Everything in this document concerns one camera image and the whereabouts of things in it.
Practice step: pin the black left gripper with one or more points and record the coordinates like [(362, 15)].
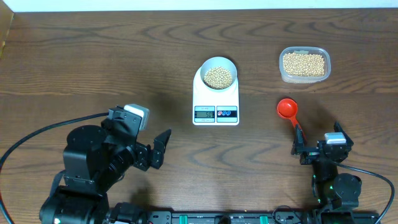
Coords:
[(143, 158)]

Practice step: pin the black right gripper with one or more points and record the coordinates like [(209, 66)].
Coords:
[(310, 154)]

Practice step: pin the red measuring scoop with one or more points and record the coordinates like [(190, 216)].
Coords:
[(287, 108)]

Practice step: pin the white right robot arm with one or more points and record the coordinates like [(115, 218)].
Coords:
[(337, 193)]

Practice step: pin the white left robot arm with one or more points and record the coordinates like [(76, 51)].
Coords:
[(96, 158)]

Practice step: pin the white digital kitchen scale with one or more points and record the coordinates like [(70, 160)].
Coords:
[(214, 107)]

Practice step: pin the white round bowl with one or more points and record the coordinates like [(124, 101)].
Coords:
[(218, 73)]

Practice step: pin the clear plastic container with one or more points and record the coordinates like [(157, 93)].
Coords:
[(304, 64)]

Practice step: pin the pile of soybeans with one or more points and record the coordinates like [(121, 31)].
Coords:
[(296, 66)]

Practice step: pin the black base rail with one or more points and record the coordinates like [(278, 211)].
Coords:
[(217, 217)]

